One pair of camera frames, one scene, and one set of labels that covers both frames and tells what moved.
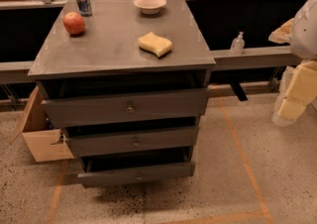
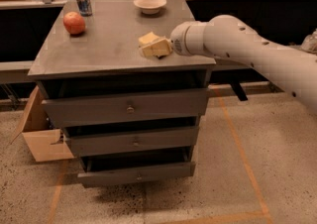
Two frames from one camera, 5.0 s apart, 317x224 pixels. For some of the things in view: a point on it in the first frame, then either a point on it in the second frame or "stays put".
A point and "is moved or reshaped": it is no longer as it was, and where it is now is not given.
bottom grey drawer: (106, 170) stays put
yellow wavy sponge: (155, 44) is moved or reshaped
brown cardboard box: (45, 142) stays put
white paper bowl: (150, 4) stays put
